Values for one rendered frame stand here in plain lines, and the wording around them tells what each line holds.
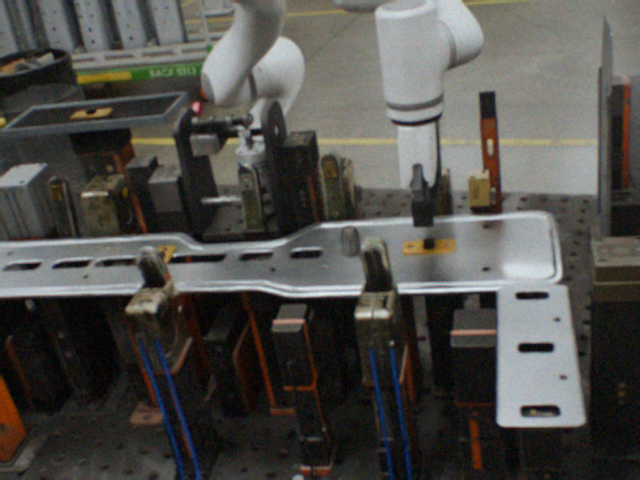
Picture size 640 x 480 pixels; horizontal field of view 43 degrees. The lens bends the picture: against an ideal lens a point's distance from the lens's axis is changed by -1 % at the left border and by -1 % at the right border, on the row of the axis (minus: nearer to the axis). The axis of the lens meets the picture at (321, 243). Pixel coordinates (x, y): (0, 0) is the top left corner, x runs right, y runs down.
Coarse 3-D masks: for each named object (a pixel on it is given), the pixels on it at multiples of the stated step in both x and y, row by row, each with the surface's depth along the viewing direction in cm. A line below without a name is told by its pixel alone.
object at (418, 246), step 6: (420, 240) 131; (426, 240) 129; (432, 240) 129; (438, 240) 130; (444, 240) 130; (450, 240) 130; (408, 246) 130; (414, 246) 130; (420, 246) 129; (426, 246) 128; (432, 246) 128; (438, 246) 129; (444, 246) 128; (450, 246) 128; (402, 252) 129; (408, 252) 128; (414, 252) 128; (420, 252) 128; (426, 252) 128; (432, 252) 127; (438, 252) 127; (444, 252) 127; (450, 252) 127
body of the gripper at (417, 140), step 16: (400, 128) 116; (416, 128) 115; (432, 128) 117; (400, 144) 116; (416, 144) 116; (432, 144) 117; (400, 160) 117; (416, 160) 117; (432, 160) 117; (432, 176) 118
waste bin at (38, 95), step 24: (48, 48) 433; (0, 72) 413; (24, 72) 393; (48, 72) 399; (72, 72) 418; (0, 96) 400; (24, 96) 399; (48, 96) 404; (72, 96) 420; (24, 144) 415; (48, 144) 416; (72, 168) 428
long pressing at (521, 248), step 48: (48, 240) 153; (96, 240) 150; (144, 240) 148; (192, 240) 144; (288, 240) 139; (336, 240) 136; (480, 240) 129; (528, 240) 126; (0, 288) 140; (48, 288) 138; (96, 288) 135; (192, 288) 131; (240, 288) 129; (288, 288) 126; (336, 288) 124; (432, 288) 119; (480, 288) 118
